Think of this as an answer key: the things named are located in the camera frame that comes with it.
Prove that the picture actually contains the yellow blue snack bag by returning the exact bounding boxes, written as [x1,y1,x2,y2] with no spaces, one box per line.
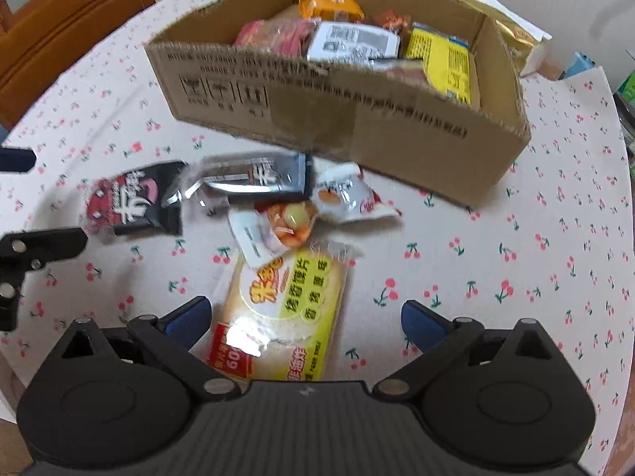
[405,23,471,104]

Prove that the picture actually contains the orange snack packet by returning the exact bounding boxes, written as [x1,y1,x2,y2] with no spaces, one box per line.
[298,0,365,23]

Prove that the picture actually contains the gold tissue box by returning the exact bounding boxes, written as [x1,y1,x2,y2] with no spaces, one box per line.
[461,0,552,77]

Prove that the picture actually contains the small fruit candy packet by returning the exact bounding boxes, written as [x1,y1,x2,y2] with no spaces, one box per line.
[228,201,318,269]

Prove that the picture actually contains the sausage clear packet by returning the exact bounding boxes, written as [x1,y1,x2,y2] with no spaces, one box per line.
[369,58,429,85]

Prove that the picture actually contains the yellow rice cracker pack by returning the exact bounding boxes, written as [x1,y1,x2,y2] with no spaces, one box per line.
[207,241,360,382]

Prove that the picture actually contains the black red beef snack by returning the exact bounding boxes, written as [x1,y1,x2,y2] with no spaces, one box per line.
[82,160,186,240]

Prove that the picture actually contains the left wooden chair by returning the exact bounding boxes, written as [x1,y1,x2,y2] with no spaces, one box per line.
[1,0,155,130]

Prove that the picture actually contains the pink snack packet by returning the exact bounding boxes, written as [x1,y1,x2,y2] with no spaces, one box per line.
[233,18,321,57]

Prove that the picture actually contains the cardboard box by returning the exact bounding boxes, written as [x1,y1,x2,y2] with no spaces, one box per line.
[145,0,531,205]

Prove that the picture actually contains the dark jerky clear packet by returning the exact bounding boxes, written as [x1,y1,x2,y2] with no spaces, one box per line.
[162,150,313,212]

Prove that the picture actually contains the white blue snack packet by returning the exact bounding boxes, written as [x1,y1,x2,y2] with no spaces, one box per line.
[306,21,400,65]

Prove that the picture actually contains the light blue small box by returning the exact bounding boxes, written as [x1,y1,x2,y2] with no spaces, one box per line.
[560,52,596,80]

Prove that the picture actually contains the orange foil snack bag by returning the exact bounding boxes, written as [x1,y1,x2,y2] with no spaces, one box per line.
[370,10,411,35]

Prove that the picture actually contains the cherry print tablecloth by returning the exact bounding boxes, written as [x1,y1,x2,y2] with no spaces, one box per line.
[1,0,634,474]

